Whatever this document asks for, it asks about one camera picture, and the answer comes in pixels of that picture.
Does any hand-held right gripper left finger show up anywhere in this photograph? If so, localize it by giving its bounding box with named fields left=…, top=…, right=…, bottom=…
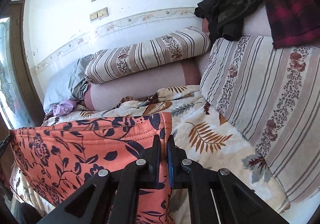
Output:
left=41, top=135, right=162, bottom=224

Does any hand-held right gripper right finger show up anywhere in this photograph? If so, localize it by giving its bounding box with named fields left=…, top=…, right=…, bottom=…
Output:
left=166, top=135, right=293, bottom=224

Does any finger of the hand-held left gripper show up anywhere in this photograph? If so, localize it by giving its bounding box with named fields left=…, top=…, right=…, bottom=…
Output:
left=0, top=134, right=14, bottom=158

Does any orange floral shirt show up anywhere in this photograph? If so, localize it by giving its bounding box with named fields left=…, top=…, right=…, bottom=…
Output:
left=10, top=112, right=175, bottom=224

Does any leaf print quilt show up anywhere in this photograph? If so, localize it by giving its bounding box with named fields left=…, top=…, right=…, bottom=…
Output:
left=10, top=85, right=292, bottom=216

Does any stained glass window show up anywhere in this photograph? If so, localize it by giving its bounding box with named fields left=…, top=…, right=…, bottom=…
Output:
left=0, top=17, right=28, bottom=128

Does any purple floral cloth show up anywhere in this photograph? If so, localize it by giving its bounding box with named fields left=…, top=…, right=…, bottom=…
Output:
left=52, top=99, right=77, bottom=117

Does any pink beige sofa backrest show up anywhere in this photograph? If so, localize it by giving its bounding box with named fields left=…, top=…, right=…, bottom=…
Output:
left=84, top=6, right=274, bottom=112

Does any blue-grey pillow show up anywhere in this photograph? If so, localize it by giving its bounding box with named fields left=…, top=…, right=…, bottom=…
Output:
left=43, top=54, right=95, bottom=115

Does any striped floral bolster pillow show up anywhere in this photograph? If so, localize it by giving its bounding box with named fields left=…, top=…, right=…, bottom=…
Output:
left=85, top=26, right=212, bottom=85

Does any striped floral seat cushion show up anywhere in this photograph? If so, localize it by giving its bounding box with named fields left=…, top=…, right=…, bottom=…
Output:
left=199, top=35, right=320, bottom=204

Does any black jacket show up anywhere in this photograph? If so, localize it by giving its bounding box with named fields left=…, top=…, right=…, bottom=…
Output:
left=194, top=0, right=264, bottom=41

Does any red plaid cloth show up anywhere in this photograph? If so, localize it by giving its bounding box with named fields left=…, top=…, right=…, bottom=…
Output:
left=256, top=0, right=320, bottom=50

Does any dark wooden window frame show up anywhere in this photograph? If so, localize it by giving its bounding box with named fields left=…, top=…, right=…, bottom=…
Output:
left=0, top=0, right=46, bottom=130

